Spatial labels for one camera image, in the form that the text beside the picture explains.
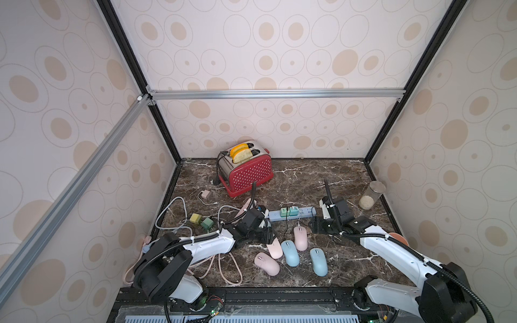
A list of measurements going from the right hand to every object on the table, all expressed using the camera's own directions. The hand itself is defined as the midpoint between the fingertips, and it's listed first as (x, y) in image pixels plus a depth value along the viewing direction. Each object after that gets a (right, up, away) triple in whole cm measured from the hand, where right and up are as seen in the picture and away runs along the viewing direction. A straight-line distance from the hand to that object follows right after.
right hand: (313, 225), depth 84 cm
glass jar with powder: (+27, +13, +6) cm, 31 cm away
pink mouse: (-16, -10, 0) cm, 19 cm away
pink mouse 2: (-19, -15, -4) cm, 24 cm away
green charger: (-11, +5, +8) cm, 14 cm away
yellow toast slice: (-32, +32, +9) cm, 46 cm away
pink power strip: (-29, +8, -2) cm, 30 cm away
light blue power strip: (-2, +4, +11) cm, 11 cm away
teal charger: (-7, +5, +5) cm, 11 cm away
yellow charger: (-53, +1, +10) cm, 54 cm away
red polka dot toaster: (-33, +20, +10) cm, 40 cm away
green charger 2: (-46, 0, +5) cm, 47 cm away
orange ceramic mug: (+33, -4, -4) cm, 33 cm away
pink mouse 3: (-5, -6, +3) cm, 8 cm away
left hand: (-16, -3, 0) cm, 16 cm away
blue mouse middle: (-9, -13, -1) cm, 16 cm away
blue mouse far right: (+1, -14, -4) cm, 14 cm away
